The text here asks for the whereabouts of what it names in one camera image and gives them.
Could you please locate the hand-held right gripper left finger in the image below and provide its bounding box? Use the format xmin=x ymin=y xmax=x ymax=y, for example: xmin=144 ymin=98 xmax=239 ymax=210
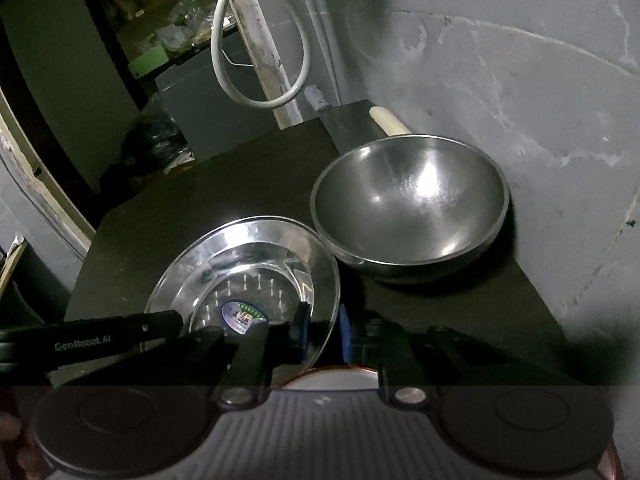
xmin=95 ymin=301 xmax=312 ymax=408

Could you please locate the white flexible hose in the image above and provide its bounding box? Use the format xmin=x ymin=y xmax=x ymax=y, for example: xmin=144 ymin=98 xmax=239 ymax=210
xmin=210 ymin=0 xmax=313 ymax=109

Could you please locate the steel plate with sticker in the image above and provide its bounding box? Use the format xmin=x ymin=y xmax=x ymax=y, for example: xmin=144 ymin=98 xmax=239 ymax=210
xmin=144 ymin=215 xmax=342 ymax=368

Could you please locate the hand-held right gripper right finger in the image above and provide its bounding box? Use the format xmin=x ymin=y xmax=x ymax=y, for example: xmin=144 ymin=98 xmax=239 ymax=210
xmin=340 ymin=304 xmax=576 ymax=408

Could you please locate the black plastic bag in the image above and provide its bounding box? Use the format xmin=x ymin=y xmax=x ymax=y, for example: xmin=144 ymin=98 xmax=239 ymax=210
xmin=102 ymin=112 xmax=196 ymax=186

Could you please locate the green box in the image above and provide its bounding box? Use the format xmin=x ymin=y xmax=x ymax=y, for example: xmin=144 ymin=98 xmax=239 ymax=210
xmin=129 ymin=44 xmax=168 ymax=80

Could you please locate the large steel bowl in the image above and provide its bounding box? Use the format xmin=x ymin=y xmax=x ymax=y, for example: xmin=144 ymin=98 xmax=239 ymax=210
xmin=310 ymin=135 xmax=511 ymax=281

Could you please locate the cleaver with cream handle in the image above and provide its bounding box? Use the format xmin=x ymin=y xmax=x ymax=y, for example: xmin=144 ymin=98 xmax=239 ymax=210
xmin=320 ymin=101 xmax=412 ymax=157

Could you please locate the grey cabinet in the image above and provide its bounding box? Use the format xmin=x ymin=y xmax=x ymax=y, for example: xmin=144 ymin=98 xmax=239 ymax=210
xmin=155 ymin=52 xmax=291 ymax=161

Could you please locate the worn white door jamb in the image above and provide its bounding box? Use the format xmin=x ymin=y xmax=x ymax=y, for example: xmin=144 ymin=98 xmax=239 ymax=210
xmin=0 ymin=85 xmax=96 ymax=261
xmin=212 ymin=0 xmax=304 ymax=128

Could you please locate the clutter of plastic packets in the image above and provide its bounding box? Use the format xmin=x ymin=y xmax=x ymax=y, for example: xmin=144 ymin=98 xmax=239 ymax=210
xmin=107 ymin=0 xmax=236 ymax=61

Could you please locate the wooden board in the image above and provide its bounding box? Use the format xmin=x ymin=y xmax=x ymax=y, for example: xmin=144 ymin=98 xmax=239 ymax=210
xmin=0 ymin=234 xmax=27 ymax=301

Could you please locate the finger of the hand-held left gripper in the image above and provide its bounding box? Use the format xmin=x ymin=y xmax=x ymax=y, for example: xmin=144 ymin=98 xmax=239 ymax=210
xmin=134 ymin=310 xmax=185 ymax=355

